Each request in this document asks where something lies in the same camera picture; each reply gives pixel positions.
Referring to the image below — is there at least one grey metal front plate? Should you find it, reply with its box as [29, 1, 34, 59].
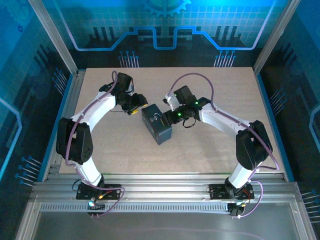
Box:
[14, 199, 317, 240]

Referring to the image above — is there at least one aluminium frame post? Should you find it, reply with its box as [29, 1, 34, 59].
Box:
[27, 0, 80, 76]
[252, 0, 302, 75]

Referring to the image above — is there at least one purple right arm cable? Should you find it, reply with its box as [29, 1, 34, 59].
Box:
[168, 72, 281, 219]

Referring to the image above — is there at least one aluminium side frame rail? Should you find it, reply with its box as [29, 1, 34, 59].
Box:
[41, 69, 86, 182]

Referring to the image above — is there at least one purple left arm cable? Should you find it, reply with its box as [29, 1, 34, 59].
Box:
[64, 70, 126, 219]

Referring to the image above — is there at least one aluminium front frame rail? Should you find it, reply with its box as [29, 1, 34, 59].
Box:
[29, 172, 301, 204]

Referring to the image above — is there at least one small silver padlock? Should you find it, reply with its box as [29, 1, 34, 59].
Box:
[149, 112, 162, 124]

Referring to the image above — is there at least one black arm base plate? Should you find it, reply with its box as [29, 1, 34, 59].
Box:
[208, 183, 255, 201]
[76, 183, 122, 201]

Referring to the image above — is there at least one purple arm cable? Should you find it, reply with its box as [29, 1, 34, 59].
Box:
[168, 72, 281, 219]
[64, 70, 126, 219]

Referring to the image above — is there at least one blue starry print box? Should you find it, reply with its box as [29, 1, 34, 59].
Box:
[141, 103, 174, 146]

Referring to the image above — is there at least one slotted grey cable duct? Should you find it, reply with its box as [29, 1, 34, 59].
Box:
[39, 201, 232, 214]

